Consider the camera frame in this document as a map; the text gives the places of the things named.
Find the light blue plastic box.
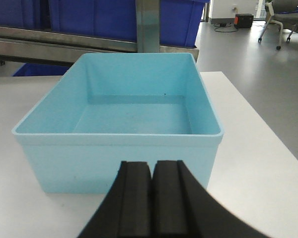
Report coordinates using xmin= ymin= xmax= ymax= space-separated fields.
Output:
xmin=12 ymin=53 xmax=224 ymax=193

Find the blue storage bin right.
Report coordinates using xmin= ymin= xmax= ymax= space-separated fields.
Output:
xmin=159 ymin=0 xmax=209 ymax=48

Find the blue storage bin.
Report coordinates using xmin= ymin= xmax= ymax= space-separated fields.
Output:
xmin=159 ymin=0 xmax=209 ymax=48
xmin=0 ymin=0 xmax=136 ymax=41

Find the grey office chair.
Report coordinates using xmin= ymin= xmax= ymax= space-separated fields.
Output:
xmin=258 ymin=0 xmax=298 ymax=50

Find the blue storage bin left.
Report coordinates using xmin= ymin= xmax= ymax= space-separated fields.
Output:
xmin=0 ymin=0 xmax=136 ymax=41

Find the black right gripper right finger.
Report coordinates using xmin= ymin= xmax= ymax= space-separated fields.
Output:
xmin=152 ymin=161 xmax=266 ymax=238

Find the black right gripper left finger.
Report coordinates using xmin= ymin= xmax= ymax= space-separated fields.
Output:
xmin=78 ymin=161 xmax=151 ymax=238

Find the metal shelf rack frame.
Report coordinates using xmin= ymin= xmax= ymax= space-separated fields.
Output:
xmin=0 ymin=0 xmax=199 ymax=66

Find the black orange floor box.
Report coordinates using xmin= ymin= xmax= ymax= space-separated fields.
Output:
xmin=234 ymin=13 xmax=254 ymax=29

